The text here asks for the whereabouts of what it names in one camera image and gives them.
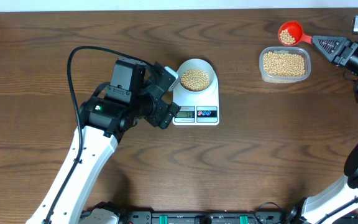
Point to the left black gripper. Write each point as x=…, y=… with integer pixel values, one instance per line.
x=161, y=112

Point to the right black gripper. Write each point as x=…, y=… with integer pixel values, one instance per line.
x=342, y=57

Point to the red plastic measuring scoop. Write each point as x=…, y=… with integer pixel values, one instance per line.
x=296, y=30

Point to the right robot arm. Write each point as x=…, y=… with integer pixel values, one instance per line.
x=341, y=197

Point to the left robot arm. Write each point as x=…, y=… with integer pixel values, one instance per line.
x=134, y=93

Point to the soybeans in scoop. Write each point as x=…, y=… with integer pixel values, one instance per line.
x=286, y=38

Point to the white digital kitchen scale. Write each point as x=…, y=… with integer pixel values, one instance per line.
x=196, y=109

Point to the soybeans in bowl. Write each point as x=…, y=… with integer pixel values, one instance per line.
x=195, y=80

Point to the grey round bowl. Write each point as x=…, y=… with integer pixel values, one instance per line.
x=196, y=63

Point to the pile of soybeans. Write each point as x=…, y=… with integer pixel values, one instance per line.
x=287, y=65

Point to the clear plastic container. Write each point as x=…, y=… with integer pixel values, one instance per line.
x=282, y=50

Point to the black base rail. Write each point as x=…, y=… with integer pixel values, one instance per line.
x=100, y=215

